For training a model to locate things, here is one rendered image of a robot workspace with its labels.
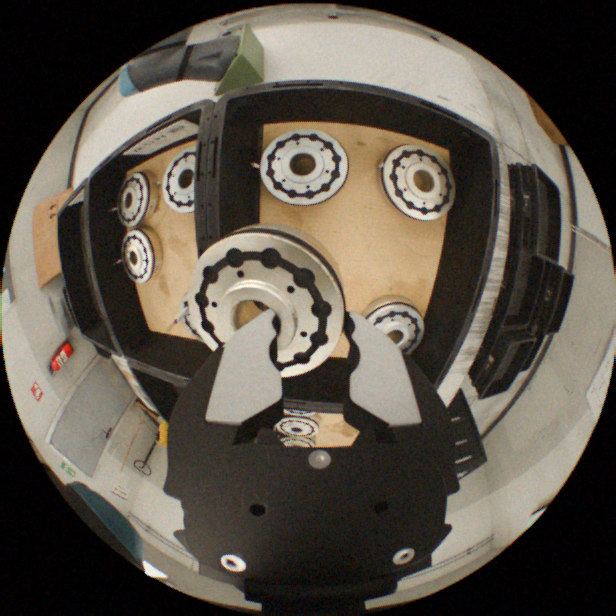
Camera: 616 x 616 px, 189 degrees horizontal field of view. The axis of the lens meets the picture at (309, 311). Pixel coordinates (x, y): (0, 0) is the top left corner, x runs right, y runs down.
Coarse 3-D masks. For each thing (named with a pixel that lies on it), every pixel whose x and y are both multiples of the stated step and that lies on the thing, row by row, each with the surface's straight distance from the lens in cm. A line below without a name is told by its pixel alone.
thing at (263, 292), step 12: (240, 288) 12; (252, 288) 11; (264, 288) 11; (276, 288) 11; (228, 300) 12; (240, 300) 12; (264, 300) 11; (276, 300) 11; (288, 300) 12; (228, 312) 13; (276, 312) 12; (288, 312) 11; (228, 324) 13; (288, 324) 12; (228, 336) 14; (288, 336) 12
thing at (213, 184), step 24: (240, 96) 24; (384, 96) 22; (408, 96) 23; (216, 120) 23; (456, 120) 25; (216, 144) 23; (216, 168) 21; (216, 192) 21; (216, 216) 21; (216, 240) 21; (480, 264) 25; (480, 288) 26; (456, 336) 28; (432, 384) 33; (336, 408) 32
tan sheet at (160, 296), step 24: (192, 144) 37; (144, 168) 44; (168, 216) 38; (192, 216) 35; (168, 240) 39; (192, 240) 35; (168, 264) 40; (192, 264) 37; (144, 288) 48; (168, 288) 42; (144, 312) 52; (168, 312) 46; (192, 336) 45
